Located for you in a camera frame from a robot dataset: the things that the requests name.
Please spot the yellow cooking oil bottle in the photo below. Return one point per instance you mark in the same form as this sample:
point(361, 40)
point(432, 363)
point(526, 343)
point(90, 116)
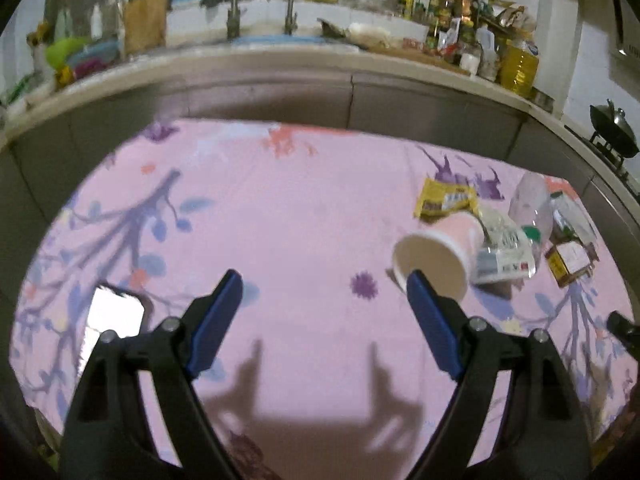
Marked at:
point(520, 67)

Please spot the white plastic wrapper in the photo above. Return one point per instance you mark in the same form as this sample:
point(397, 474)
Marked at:
point(502, 255)

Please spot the blue plastic basin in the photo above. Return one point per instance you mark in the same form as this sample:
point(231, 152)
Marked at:
point(97, 52)

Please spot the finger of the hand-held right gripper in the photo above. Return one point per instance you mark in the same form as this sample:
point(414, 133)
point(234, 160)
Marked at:
point(625, 331)

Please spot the smartphone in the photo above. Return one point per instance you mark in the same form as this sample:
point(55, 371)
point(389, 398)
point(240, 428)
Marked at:
point(115, 310)

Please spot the group of condiment bottles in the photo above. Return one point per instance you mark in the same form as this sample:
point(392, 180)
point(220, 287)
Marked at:
point(460, 25)

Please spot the yellow snack packet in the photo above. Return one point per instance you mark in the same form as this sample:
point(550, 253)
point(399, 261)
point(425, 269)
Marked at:
point(442, 200)

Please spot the green plastic bowl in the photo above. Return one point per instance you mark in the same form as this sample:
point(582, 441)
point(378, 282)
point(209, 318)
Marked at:
point(65, 50)

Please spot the pink paper cup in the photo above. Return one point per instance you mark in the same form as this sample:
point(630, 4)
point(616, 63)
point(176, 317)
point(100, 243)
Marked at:
point(435, 255)

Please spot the gas stove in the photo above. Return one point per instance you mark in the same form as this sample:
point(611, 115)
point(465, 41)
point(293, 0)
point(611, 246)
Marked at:
point(612, 152)

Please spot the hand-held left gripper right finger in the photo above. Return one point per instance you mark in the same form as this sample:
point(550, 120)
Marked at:
point(432, 325)

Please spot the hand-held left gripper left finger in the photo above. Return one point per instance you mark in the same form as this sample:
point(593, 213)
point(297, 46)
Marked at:
point(217, 320)

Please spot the small amber glass bottle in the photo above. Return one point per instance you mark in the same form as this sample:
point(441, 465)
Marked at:
point(570, 260)

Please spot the wok with lid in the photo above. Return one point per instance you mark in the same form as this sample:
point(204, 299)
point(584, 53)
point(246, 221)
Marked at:
point(615, 127)

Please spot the pink floral tablecloth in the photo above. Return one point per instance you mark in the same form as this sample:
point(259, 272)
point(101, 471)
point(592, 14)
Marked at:
point(300, 210)

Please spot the curved steel faucet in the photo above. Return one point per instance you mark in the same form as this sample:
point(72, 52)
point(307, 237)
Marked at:
point(290, 10)

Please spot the range hood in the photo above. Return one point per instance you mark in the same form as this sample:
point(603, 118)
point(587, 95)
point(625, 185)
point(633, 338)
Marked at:
point(625, 20)

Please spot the clear plastic bottle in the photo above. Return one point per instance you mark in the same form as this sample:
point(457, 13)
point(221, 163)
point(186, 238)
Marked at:
point(530, 200)

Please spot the upright wooden cutting board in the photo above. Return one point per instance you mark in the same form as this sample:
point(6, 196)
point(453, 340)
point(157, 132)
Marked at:
point(145, 22)

